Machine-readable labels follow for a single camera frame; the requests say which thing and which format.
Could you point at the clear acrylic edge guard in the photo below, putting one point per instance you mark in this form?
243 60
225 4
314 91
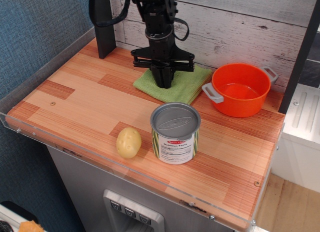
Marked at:
81 103

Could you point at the orange object bottom left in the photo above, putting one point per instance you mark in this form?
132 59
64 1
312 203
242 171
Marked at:
30 226

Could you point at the white toy sink unit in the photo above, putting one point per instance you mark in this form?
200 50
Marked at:
297 158

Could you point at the grey toy fridge cabinet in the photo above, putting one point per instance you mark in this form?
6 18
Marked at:
86 183

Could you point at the yellow toy potato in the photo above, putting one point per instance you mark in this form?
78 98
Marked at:
128 143

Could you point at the orange pot with grey handles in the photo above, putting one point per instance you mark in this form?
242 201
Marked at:
239 89

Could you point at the dark grey right post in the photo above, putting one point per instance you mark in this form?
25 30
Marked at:
301 58

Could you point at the dark grey left post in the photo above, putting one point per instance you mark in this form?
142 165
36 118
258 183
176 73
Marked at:
100 11

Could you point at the toy tin can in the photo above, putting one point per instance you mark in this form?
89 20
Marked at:
175 130

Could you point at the dark grey post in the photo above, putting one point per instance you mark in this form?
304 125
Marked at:
100 11
301 58

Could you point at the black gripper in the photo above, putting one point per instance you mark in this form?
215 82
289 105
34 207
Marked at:
163 57

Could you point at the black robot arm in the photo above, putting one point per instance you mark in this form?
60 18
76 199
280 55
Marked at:
159 17

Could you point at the green towel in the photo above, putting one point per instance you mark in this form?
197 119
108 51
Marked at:
185 86

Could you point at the silver dispenser panel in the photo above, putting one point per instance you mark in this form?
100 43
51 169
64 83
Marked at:
128 215

